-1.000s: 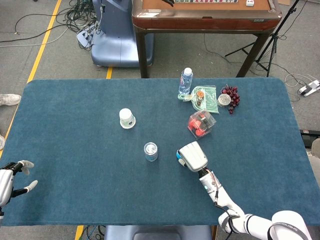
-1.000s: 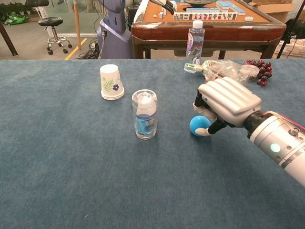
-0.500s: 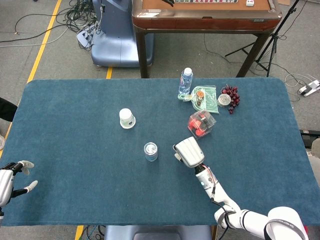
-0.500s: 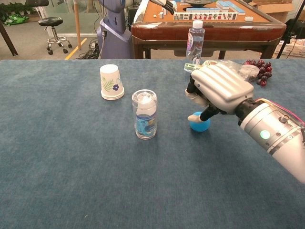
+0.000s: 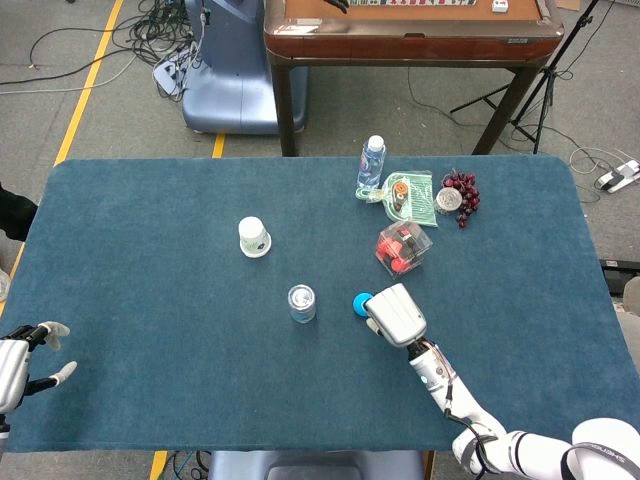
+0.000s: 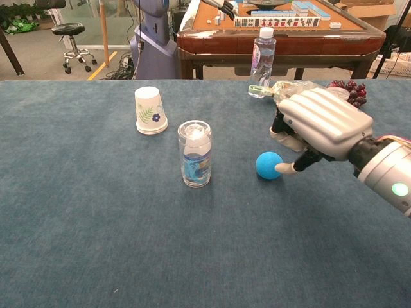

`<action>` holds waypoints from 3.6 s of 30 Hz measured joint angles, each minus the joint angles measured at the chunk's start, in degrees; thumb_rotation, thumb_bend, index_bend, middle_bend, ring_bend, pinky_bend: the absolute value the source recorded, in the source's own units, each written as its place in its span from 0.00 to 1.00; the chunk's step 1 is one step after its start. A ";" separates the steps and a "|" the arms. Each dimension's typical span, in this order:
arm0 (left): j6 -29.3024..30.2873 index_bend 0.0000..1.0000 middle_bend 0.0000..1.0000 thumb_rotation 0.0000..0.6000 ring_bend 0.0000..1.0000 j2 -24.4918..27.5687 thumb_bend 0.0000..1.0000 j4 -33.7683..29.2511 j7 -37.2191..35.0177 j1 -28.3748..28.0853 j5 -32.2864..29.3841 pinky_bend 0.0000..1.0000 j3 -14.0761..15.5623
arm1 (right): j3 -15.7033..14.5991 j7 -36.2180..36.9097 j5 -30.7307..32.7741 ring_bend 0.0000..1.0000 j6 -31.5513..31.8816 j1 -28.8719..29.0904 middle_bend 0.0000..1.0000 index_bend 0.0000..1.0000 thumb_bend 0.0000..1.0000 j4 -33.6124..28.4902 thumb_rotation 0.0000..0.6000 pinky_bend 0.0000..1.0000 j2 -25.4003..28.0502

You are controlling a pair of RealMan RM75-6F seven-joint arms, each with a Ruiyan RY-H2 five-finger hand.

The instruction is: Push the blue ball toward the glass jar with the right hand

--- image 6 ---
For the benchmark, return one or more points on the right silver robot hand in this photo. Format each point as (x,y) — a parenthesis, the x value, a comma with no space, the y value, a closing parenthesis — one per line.
(324,122)

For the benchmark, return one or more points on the blue foam ball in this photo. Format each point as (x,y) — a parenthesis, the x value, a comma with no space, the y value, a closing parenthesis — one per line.
(266,165)

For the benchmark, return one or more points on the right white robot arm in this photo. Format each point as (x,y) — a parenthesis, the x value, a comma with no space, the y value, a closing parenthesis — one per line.
(385,170)

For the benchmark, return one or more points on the brown cardboard box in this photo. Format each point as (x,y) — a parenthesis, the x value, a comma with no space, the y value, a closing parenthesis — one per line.
(375,13)

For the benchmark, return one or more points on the black and silver robot hand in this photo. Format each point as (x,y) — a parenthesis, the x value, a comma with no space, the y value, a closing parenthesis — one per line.
(224,8)

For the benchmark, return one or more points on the white floral paper cup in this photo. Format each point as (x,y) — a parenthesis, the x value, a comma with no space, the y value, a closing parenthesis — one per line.
(147,106)

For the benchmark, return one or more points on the small round clear-lid tin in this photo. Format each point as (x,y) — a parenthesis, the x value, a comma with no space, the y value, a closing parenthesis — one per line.
(342,93)

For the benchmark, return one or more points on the dark red grape bunch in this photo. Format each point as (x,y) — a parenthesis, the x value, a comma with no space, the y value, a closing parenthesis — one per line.
(356,93)

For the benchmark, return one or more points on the green printed plastic bag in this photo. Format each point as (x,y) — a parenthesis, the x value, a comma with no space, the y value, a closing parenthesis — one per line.
(257,90)

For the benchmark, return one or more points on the black tripod stand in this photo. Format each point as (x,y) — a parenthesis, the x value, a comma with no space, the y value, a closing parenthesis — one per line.
(380,62)

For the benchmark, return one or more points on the brown mahjong table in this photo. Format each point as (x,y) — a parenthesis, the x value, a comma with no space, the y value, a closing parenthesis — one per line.
(289,45)

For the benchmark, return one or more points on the clear plastic water bottle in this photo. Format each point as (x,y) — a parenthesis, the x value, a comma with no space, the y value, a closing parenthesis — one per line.
(263,57)

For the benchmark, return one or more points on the white plastic crate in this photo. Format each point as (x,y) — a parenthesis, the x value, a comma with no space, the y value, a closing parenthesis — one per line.
(398,65)

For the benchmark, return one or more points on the single white mahjong tile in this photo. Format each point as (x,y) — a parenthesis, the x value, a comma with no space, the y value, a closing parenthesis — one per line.
(335,25)

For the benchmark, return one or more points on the row of upright mahjong tiles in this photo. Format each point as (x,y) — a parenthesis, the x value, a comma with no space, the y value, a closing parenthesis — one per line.
(276,22)

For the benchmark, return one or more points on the small bottle with blue label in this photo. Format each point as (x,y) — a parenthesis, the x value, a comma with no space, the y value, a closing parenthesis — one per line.
(196,160)

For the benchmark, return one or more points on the wooden pole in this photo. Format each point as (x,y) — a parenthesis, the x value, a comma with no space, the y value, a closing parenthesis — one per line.
(103,32)

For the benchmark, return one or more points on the blue carpet table cover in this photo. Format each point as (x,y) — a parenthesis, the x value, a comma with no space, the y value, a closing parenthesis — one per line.
(96,224)

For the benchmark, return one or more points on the black round stool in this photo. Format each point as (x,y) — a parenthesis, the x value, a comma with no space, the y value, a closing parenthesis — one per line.
(68,29)

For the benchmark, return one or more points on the dark wooden leg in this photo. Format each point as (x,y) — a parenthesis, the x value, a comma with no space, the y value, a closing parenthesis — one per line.
(13,57)

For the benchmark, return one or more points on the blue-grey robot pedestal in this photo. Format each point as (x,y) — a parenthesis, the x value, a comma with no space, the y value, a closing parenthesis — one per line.
(154,54)

